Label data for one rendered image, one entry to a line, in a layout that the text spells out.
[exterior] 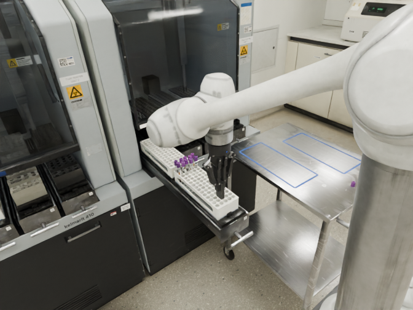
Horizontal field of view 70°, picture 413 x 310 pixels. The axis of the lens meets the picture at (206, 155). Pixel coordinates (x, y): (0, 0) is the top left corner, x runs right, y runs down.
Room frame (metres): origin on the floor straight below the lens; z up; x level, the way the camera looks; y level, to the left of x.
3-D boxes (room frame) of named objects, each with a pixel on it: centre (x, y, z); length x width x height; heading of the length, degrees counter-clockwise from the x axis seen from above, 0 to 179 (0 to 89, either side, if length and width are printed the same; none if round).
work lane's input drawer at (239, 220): (1.00, 0.09, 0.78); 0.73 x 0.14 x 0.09; 35
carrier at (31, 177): (0.96, 0.74, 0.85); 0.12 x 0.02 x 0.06; 125
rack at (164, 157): (1.15, 0.20, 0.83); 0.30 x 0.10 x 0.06; 35
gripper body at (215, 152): (0.81, -0.04, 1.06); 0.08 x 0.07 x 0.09; 125
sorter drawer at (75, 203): (1.18, 0.71, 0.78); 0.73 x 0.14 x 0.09; 35
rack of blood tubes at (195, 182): (0.89, 0.02, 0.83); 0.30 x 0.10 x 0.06; 35
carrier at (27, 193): (0.90, 0.70, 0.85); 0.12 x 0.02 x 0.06; 126
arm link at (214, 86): (0.80, -0.03, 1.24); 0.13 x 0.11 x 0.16; 132
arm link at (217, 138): (0.81, -0.04, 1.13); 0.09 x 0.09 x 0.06
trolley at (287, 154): (1.08, -0.44, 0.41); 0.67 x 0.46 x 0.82; 33
